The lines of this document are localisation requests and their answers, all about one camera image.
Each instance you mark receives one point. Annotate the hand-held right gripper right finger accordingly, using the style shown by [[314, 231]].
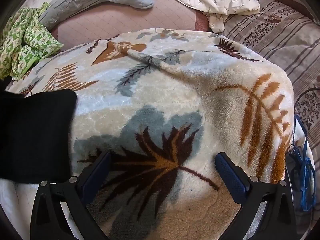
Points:
[[230, 178]]

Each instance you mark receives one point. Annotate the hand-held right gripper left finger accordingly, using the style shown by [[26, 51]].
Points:
[[98, 170]]

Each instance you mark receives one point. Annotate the black pants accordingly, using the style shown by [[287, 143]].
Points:
[[32, 135]]

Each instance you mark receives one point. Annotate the leaf print fleece blanket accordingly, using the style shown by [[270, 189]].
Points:
[[175, 92]]

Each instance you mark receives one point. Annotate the green patterned cloth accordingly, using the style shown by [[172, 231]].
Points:
[[27, 42]]

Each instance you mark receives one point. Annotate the striped floral bedsheet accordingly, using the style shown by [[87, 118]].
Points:
[[275, 30]]

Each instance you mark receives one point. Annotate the brown bed mat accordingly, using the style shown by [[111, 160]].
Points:
[[125, 17]]

